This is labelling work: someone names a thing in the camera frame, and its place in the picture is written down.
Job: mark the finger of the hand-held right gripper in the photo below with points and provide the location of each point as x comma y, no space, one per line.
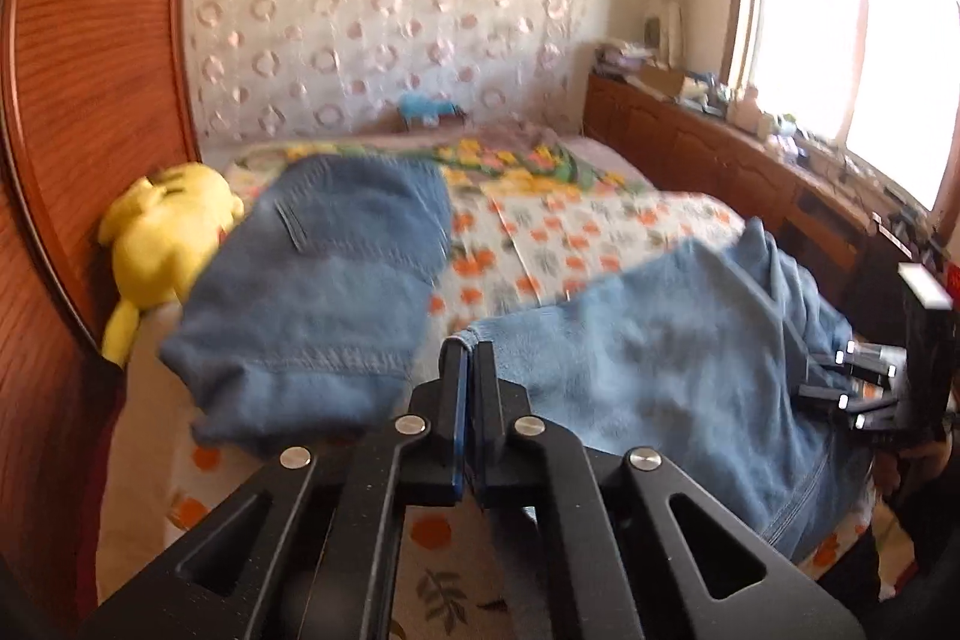
862,411
870,361

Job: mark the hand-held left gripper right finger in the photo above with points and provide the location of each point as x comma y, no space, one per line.
487,445

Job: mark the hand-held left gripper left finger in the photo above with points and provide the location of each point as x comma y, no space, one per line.
455,430

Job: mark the light blue jeans pants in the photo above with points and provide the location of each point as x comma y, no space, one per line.
675,347

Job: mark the person's right hand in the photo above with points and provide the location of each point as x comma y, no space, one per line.
930,452

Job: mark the red can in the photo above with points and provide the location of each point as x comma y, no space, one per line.
955,281

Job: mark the folded dark blue jeans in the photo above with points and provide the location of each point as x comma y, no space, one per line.
315,295

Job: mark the orange-print white bedsheet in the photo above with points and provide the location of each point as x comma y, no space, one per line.
555,235

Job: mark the floral blanket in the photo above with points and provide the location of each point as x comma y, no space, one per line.
525,160

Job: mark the white bottle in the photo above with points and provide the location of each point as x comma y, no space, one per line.
746,106

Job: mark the wooden sideboard cabinet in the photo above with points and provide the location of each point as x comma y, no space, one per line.
675,138

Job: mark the beige mattress pad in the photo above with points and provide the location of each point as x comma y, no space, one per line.
142,460

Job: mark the blue plush cloth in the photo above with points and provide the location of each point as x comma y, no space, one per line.
424,105

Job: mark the wood-framed window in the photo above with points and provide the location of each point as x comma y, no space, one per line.
810,25

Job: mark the open cardboard box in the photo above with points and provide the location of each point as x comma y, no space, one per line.
661,81

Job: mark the yellow plush toy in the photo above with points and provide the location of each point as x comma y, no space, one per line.
165,235

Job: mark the stack of papers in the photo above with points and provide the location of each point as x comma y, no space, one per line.
622,59

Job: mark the small dark fan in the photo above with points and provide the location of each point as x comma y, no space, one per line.
652,31

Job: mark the circle-patterned sheer curtain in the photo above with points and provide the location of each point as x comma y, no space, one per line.
375,10

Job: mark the wooden headboard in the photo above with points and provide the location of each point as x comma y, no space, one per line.
90,48

